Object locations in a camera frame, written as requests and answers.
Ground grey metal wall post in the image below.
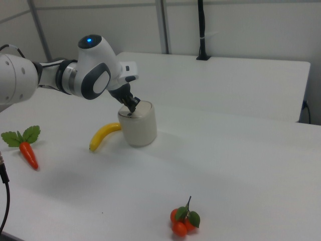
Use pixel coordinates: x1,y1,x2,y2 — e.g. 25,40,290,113
154,0,174,55

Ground toy tangerine bunch with leaves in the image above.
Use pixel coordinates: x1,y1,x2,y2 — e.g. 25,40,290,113
170,195,201,237

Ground orange toy carrot green leaves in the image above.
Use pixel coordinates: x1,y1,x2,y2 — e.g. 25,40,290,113
1,125,41,170

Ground slanted grey metal post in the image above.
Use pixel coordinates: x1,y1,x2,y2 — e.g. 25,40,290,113
29,0,53,63

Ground yellow toy banana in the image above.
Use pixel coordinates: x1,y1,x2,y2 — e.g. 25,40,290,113
89,122,123,152

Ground black cable with connector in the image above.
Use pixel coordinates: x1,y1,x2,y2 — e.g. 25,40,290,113
0,150,11,233

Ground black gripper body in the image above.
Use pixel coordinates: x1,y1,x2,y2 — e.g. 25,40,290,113
107,84,135,106

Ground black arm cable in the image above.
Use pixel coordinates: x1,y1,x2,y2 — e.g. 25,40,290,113
0,44,26,59

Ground black pole with base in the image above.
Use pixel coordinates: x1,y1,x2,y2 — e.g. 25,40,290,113
196,0,211,61

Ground beige garbage bin with lid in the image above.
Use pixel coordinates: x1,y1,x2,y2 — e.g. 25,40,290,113
117,100,158,148

